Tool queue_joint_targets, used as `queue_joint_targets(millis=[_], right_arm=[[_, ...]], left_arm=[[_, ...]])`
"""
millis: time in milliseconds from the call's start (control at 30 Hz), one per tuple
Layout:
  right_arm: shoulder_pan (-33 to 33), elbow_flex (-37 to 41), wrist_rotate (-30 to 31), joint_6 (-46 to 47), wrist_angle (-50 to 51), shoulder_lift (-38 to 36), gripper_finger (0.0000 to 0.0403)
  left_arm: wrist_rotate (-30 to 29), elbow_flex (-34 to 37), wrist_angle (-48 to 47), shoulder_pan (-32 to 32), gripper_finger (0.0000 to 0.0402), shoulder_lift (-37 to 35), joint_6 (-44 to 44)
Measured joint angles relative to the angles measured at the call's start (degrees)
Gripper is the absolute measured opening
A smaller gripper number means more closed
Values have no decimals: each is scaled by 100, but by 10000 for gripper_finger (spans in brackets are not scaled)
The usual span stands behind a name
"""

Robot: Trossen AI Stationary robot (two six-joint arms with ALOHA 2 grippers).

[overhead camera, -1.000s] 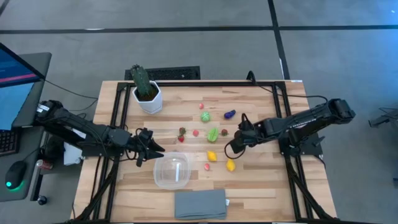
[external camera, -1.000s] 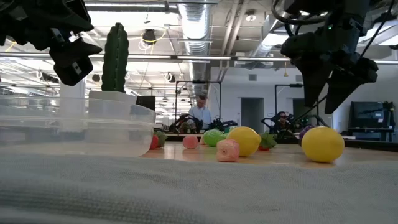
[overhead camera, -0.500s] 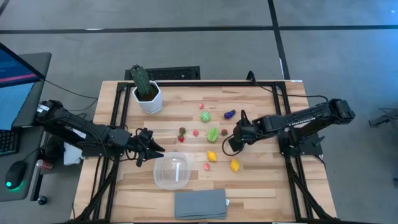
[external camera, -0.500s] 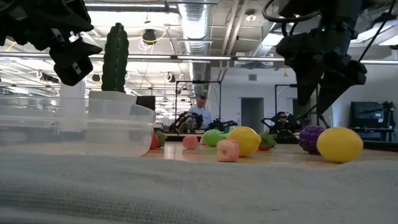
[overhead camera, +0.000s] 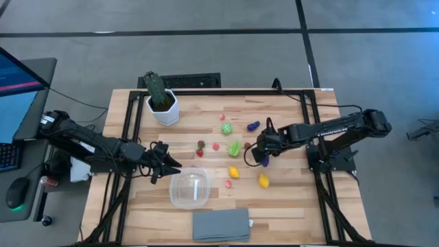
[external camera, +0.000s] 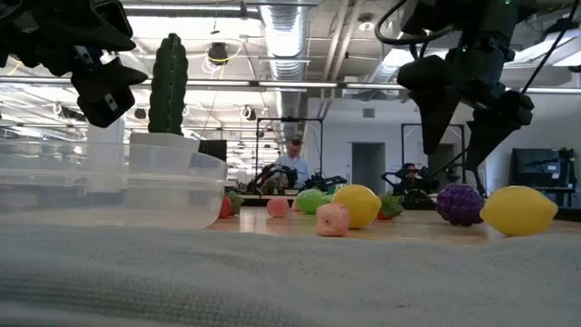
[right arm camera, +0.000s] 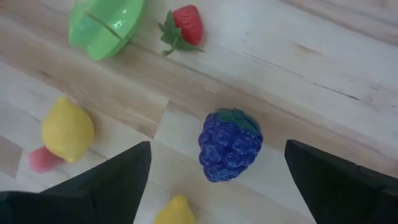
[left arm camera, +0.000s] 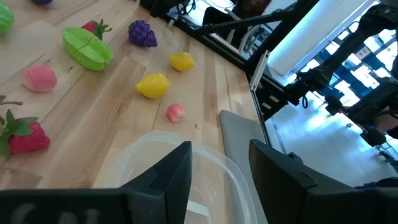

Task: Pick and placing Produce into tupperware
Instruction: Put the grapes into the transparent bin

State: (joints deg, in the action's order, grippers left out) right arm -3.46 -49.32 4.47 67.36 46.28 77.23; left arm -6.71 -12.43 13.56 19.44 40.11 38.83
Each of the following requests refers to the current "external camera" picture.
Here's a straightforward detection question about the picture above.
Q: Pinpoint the purple toy grape bunch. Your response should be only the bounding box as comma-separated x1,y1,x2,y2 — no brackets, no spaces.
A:
435,183,486,227

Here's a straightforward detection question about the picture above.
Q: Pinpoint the black metal rig frame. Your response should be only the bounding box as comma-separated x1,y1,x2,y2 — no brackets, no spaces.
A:
400,121,467,192
255,116,325,192

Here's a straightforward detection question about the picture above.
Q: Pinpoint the grey woven cloth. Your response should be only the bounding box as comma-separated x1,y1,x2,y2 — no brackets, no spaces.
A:
0,220,581,327

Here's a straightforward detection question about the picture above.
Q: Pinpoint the silver smooth air duct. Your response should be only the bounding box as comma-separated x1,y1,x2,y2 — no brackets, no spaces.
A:
358,45,412,102

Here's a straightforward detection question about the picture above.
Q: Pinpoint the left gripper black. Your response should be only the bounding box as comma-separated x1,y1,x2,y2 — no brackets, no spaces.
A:
0,20,149,129

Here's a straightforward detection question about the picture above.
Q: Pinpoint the yellow toy lemon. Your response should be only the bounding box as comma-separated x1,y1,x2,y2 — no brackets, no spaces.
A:
330,183,383,230
479,184,559,237

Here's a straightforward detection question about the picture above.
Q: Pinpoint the red toy strawberry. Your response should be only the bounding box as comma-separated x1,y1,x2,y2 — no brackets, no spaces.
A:
218,190,245,220
376,190,406,222

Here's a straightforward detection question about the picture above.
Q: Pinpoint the white column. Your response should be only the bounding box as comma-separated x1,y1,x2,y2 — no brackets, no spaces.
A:
85,115,126,201

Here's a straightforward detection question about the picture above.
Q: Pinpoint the long ceiling light bar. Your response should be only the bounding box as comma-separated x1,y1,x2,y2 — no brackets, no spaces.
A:
0,75,581,95

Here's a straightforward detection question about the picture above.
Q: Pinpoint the green and black robot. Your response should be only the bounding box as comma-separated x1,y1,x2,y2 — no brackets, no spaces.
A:
301,172,349,193

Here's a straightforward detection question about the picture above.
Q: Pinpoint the black ceiling spotlight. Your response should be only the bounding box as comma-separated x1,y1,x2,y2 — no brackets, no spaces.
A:
207,41,230,65

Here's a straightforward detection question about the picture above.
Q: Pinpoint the black table edge frame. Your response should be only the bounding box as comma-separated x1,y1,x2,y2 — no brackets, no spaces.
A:
235,194,581,223

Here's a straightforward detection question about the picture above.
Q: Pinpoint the dark blue robot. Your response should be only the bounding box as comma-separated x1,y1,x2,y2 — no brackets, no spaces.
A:
379,168,409,192

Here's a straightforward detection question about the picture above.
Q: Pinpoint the white square plant pot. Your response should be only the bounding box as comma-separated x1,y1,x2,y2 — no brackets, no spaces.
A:
129,131,202,210

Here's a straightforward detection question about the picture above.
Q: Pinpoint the clear plastic tupperware container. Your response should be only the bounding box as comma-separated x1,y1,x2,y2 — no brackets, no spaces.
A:
0,138,237,231

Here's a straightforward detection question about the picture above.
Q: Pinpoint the black and red robot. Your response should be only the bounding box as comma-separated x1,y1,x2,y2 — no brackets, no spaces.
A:
246,163,300,195

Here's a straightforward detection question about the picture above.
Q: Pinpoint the black monitor screen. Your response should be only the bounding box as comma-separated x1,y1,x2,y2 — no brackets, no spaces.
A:
510,147,577,188

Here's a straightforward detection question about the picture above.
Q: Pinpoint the black dome-shaped object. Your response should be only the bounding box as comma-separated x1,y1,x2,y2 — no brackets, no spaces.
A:
403,188,433,204

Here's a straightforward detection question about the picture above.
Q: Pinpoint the round light green toy fruit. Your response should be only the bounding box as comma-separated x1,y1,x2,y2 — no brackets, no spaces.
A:
296,188,335,215

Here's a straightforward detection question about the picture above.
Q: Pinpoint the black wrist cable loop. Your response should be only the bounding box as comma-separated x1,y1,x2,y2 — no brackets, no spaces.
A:
374,0,456,47

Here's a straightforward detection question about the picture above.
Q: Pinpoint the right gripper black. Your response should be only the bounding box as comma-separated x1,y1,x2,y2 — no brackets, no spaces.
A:
397,54,536,172

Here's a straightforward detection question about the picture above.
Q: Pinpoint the tall green cactus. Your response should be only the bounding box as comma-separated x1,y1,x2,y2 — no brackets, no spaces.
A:
147,32,190,136

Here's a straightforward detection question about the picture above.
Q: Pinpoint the person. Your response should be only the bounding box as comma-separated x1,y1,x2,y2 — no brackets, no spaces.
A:
399,162,438,194
275,135,310,190

